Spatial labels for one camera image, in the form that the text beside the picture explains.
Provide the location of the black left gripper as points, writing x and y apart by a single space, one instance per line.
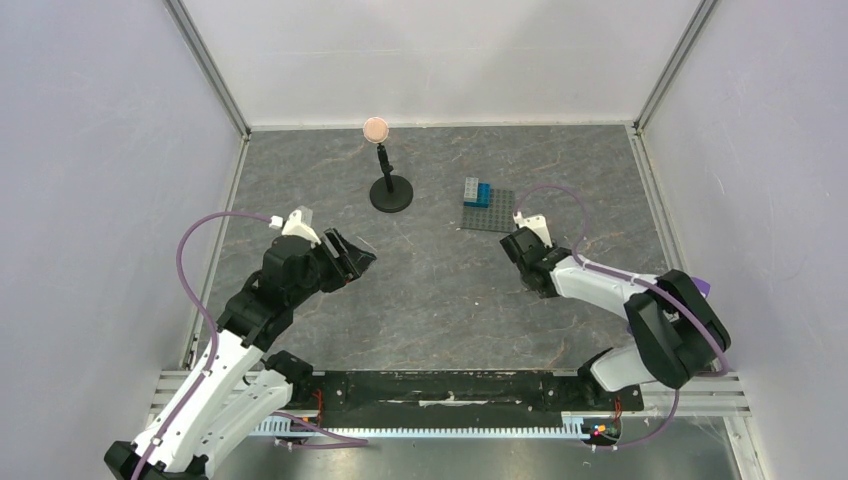
351 263

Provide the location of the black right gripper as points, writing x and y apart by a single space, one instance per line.
519 248

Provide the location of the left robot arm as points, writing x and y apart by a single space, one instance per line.
203 423

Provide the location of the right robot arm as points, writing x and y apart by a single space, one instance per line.
676 335

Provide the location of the dark grey lego baseplate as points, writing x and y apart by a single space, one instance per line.
497 216

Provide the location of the black stand with pink disc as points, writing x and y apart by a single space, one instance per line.
392 193

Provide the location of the blue lego brick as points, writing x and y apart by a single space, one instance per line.
484 199

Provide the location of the light grey lego brick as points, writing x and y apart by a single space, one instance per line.
471 190

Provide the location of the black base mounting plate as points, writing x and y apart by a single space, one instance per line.
455 399

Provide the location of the purple box device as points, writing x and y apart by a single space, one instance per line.
702 286

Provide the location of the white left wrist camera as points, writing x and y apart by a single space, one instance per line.
298 223

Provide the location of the white cable duct strip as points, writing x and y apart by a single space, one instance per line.
572 428

